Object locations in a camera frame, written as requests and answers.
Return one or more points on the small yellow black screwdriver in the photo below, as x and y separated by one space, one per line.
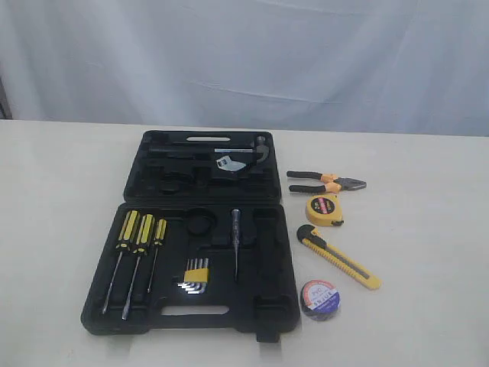
157 242

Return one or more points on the black plastic tool case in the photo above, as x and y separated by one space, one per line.
196 200

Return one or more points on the yellow utility knife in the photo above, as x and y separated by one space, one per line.
309 236

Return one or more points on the claw hammer black handle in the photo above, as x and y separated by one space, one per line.
260 150

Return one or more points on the hex key set yellow holder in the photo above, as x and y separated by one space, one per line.
196 276

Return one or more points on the black electrical tape roll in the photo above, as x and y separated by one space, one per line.
319 300

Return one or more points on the yellow tape measure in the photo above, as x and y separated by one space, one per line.
324 210

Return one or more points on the large yellow black screwdriver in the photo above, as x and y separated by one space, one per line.
125 240

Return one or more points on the silver adjustable wrench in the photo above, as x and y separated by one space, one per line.
227 164

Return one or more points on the clear handle tester screwdriver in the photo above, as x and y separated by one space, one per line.
236 236

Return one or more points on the middle yellow black screwdriver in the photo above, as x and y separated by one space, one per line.
141 246

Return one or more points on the orange black handled pliers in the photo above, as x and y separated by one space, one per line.
330 183

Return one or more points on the white backdrop curtain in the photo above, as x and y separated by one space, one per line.
348 66

